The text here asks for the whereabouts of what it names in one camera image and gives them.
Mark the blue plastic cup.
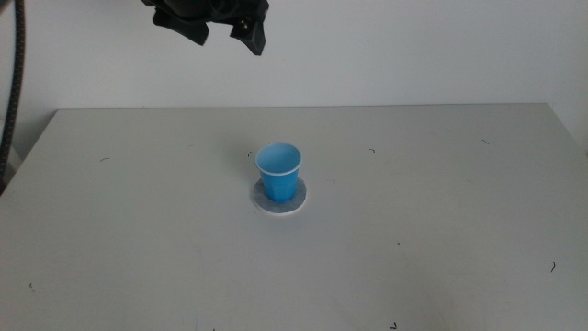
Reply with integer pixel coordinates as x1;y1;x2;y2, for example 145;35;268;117
254;142;303;205

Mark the round grey cup mat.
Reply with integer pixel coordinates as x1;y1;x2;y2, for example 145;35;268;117
249;177;308;217

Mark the black braided cable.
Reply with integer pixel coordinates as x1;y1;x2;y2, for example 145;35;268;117
0;0;27;185

